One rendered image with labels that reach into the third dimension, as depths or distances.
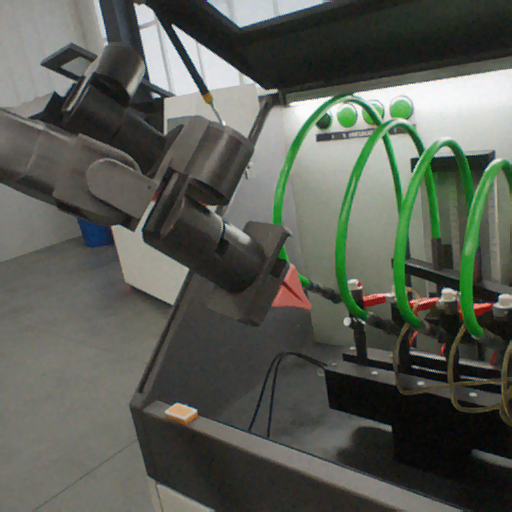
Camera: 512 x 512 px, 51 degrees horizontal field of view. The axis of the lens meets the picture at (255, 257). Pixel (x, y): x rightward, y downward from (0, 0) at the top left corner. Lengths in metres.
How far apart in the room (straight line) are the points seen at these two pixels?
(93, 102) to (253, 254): 0.25
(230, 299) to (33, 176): 0.21
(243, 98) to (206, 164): 3.49
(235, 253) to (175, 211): 0.07
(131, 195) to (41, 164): 0.07
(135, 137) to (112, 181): 0.19
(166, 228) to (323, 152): 0.79
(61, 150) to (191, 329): 0.66
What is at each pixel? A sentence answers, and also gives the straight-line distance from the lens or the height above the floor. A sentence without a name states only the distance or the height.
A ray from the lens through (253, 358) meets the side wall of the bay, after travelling 1.22.
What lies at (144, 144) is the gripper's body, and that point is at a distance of 0.65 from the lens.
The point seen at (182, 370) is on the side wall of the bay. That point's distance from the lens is 1.07.
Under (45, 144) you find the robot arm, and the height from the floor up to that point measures 1.44.
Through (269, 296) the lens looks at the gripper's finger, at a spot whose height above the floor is 1.26.
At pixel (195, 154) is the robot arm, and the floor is 1.41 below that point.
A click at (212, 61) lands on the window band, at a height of 1.92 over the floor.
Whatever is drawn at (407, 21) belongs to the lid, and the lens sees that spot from 1.01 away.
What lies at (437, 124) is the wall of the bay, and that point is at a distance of 1.09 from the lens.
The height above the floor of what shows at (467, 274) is 1.21.
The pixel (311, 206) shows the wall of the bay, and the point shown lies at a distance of 1.27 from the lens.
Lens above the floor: 1.45
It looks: 16 degrees down
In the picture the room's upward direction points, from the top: 10 degrees counter-clockwise
